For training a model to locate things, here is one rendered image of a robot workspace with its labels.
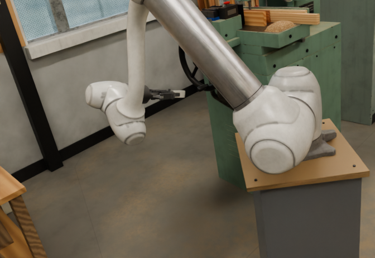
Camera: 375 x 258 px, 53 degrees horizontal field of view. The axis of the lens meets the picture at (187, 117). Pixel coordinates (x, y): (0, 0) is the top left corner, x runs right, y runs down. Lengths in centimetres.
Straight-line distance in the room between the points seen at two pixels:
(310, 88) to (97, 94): 73
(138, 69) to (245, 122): 44
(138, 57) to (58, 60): 156
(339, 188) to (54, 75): 207
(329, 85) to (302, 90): 97
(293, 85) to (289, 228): 46
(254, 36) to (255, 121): 75
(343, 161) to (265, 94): 37
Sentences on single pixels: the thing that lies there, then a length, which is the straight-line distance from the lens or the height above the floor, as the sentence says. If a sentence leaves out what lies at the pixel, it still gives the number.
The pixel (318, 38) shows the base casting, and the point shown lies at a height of 77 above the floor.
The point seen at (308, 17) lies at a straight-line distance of 167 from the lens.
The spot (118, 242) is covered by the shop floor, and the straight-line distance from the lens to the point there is 201.
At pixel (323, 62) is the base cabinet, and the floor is 64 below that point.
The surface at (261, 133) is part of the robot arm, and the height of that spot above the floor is 83.
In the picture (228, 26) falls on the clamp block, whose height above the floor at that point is 93.
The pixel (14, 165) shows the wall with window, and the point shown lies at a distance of 280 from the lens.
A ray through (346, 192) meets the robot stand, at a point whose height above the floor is 53.
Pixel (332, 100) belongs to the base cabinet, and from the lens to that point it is 216.
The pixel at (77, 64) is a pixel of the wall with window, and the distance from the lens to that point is 284.
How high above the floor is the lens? 128
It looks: 24 degrees down
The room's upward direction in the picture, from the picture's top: 10 degrees counter-clockwise
